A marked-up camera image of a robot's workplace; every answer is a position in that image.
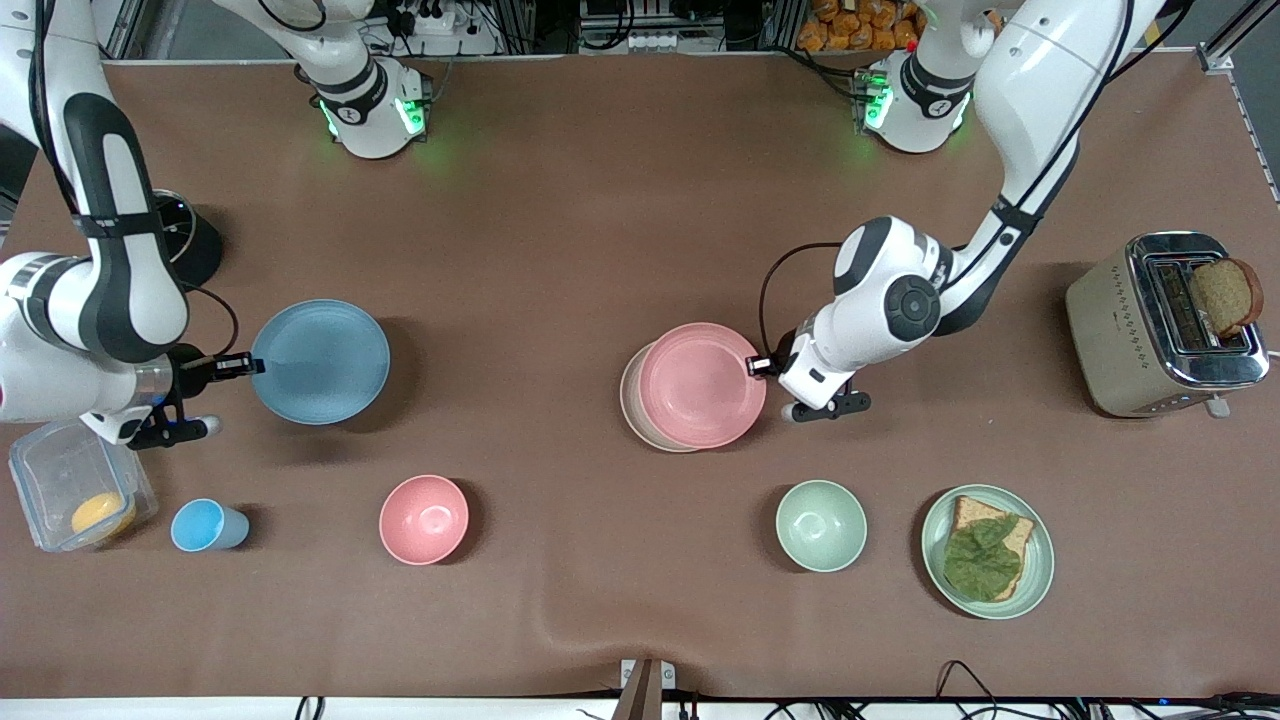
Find green plate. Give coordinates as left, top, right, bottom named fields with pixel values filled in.
left=921, top=484, right=1056, bottom=621

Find black pot with blue handle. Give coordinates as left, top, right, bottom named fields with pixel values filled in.
left=150, top=188, right=224, bottom=291

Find green lettuce leaf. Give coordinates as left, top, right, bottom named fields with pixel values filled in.
left=943, top=515, right=1024, bottom=603

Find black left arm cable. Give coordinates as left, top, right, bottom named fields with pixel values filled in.
left=757, top=0, right=1196, bottom=367

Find beige plate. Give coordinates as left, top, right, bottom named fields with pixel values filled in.
left=619, top=343, right=701, bottom=454

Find green bowl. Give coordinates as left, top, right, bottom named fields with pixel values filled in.
left=775, top=480, right=869, bottom=574

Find blue cup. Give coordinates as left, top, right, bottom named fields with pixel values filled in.
left=170, top=498, right=251, bottom=554

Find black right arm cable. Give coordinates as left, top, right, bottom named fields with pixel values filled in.
left=28, top=0, right=242, bottom=363

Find beige chrome toaster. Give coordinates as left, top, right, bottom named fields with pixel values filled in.
left=1065, top=232, right=1271, bottom=419

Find blue plate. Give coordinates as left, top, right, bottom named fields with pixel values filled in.
left=249, top=299, right=392, bottom=426

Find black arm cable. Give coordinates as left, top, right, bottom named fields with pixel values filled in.
left=757, top=0, right=1196, bottom=367
left=28, top=0, right=242, bottom=363

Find metal table clamp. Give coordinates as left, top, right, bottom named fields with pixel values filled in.
left=620, top=658, right=676, bottom=720

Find aluminium frame profile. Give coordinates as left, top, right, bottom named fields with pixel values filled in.
left=95, top=0, right=146, bottom=63
left=1195, top=0, right=1280, bottom=76

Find brown table cover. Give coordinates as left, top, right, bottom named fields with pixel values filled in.
left=0, top=50, right=1280, bottom=701

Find toast slice under lettuce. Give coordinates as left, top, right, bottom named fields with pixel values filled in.
left=948, top=496, right=1036, bottom=602

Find yellow food piece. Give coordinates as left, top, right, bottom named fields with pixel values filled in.
left=70, top=491, right=138, bottom=538

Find white power strip with plugs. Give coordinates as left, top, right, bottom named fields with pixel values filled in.
left=385, top=0, right=501, bottom=57

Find pink plate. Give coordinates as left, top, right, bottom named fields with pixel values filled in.
left=638, top=322, right=769, bottom=450

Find pink bowl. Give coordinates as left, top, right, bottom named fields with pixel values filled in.
left=379, top=474, right=470, bottom=567

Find brown bread slice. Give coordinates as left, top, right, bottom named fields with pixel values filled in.
left=1192, top=258, right=1265, bottom=339

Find clear plastic food container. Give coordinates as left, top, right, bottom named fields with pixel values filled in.
left=8, top=418, right=159, bottom=554

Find orange snack bags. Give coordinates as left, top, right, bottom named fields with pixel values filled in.
left=797, top=0, right=926, bottom=54

